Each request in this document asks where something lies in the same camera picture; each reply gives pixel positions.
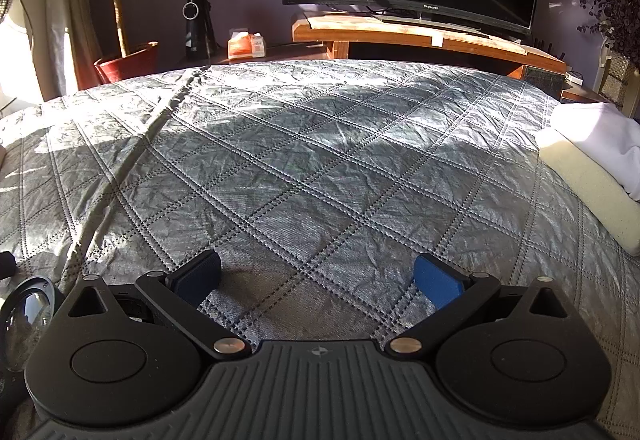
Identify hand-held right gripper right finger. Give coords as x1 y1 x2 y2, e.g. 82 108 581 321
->
384 253 568 356

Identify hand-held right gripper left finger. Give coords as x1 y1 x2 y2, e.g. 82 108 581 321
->
60 250 252 363

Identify grey quilted bedspread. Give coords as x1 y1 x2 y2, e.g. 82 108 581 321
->
0 59 640 440

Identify cream folded towel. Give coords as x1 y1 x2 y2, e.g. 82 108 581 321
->
537 126 640 257

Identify white folded garment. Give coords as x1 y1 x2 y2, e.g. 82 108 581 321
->
550 101 640 201

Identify red plant pot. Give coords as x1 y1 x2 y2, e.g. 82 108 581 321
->
94 42 160 84

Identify dark cabinet box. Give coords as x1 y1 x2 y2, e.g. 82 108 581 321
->
520 64 568 94

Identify small wooden side table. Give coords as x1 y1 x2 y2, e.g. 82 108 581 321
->
560 84 607 104

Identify orange tissue box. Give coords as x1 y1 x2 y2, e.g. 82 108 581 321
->
227 33 266 60

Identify black cylindrical speaker device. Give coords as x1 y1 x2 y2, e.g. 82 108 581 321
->
181 0 217 58

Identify wooden television stand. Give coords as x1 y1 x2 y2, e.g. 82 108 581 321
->
220 10 568 80

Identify black router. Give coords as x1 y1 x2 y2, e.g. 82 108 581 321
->
530 36 566 61

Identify woven basket vase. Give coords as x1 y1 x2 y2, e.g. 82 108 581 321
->
597 53 640 116

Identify beige curtain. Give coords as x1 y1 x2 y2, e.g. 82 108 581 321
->
20 0 96 91

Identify dried purple flowers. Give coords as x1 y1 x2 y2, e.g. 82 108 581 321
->
572 0 640 56

